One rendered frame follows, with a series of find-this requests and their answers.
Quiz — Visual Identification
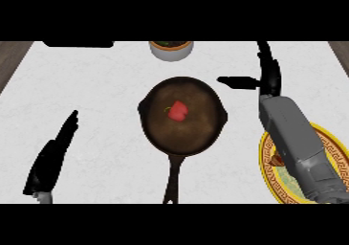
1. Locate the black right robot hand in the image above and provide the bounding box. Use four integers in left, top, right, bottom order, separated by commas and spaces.
215, 41, 283, 98

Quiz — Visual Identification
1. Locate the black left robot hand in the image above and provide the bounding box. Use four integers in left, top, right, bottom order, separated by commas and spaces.
22, 109, 81, 196

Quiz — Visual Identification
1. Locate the red bell pepper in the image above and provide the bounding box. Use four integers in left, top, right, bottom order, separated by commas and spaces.
164, 100, 192, 123

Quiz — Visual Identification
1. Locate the dark cast iron pan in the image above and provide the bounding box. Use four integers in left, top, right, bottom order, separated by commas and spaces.
137, 76, 230, 205

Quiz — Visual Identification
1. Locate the yellow patterned plate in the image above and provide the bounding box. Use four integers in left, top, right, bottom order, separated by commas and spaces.
258, 122, 349, 205

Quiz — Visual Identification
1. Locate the white plant pot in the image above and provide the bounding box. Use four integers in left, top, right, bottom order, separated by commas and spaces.
149, 41, 196, 62

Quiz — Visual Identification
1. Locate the small brown food piece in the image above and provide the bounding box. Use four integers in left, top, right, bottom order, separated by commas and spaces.
270, 152, 286, 167

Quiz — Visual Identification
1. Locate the black flat appliance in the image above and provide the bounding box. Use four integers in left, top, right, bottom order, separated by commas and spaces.
42, 41, 115, 49

